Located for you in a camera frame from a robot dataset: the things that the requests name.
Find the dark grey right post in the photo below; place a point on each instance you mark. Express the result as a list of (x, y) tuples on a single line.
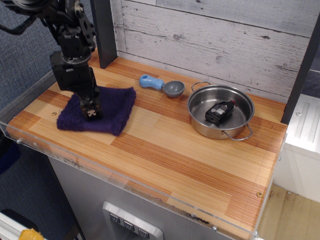
[(302, 73)]

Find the white aluminium box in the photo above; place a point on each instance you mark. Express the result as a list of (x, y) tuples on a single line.
[(298, 168)]

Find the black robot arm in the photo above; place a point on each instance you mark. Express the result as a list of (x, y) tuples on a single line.
[(75, 34)]

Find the blue object at left edge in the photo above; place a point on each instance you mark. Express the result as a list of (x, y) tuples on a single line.
[(9, 158)]

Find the dark grey left post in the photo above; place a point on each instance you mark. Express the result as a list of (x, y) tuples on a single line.
[(105, 35)]

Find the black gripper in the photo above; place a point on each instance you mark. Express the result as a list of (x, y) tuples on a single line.
[(78, 77)]

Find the metal pot with handles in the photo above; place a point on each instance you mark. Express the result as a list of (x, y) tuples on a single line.
[(205, 95)]

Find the dark grey post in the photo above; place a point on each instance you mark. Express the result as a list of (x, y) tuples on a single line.
[(105, 35), (302, 73)]

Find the clear acrylic table guard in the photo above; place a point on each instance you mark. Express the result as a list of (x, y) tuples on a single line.
[(159, 135)]

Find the blue and grey scoop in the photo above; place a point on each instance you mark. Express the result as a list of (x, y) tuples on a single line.
[(172, 89)]

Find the silver cabinet with dispenser panel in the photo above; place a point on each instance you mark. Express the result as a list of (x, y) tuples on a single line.
[(111, 206)]

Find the purple towel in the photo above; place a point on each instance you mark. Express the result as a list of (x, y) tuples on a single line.
[(116, 106)]

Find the small black bottle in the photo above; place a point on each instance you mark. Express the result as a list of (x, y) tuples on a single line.
[(218, 113)]

